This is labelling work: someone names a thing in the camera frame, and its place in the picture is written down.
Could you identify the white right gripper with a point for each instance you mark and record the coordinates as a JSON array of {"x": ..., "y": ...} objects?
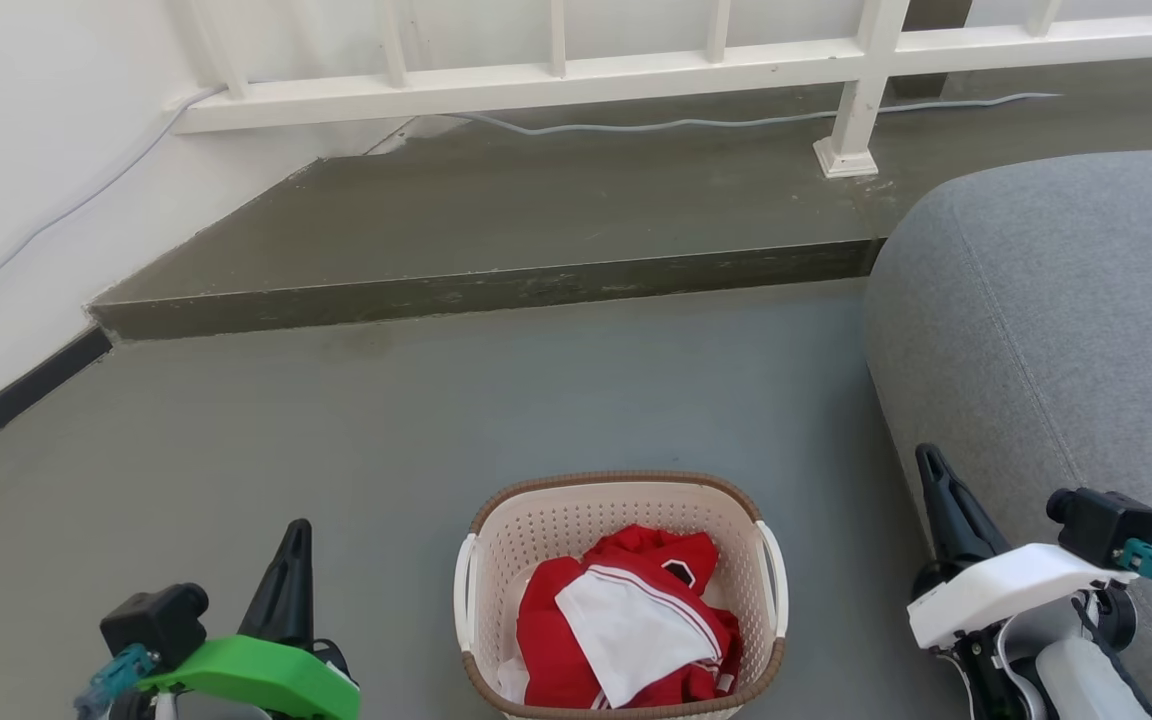
[{"x": 1006, "y": 590}]

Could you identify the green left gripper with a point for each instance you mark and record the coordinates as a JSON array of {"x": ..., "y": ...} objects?
[{"x": 256, "y": 675}]

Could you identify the cream laundry basket brown rim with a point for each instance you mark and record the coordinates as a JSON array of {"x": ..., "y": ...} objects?
[{"x": 556, "y": 525}]

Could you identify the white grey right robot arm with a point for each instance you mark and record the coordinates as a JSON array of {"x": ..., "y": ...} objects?
[{"x": 1066, "y": 680}]

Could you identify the grey fabric sofa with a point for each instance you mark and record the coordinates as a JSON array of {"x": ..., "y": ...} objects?
[{"x": 1056, "y": 320}]

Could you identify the red and white garment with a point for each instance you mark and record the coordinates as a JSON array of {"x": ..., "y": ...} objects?
[{"x": 561, "y": 650}]

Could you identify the black baseboard strip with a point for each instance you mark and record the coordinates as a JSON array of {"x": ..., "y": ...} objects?
[{"x": 11, "y": 400}]

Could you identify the white wooden railing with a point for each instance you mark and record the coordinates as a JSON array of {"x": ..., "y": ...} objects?
[{"x": 626, "y": 75}]

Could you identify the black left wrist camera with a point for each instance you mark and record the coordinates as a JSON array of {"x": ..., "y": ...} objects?
[{"x": 151, "y": 622}]

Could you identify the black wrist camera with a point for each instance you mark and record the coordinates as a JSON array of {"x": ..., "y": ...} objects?
[
  {"x": 1101, "y": 522},
  {"x": 151, "y": 622}
]

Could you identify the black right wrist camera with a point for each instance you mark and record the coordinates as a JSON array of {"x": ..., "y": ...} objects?
[{"x": 1101, "y": 522}]

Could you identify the teal left camera connector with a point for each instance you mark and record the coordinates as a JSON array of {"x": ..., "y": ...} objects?
[{"x": 116, "y": 675}]

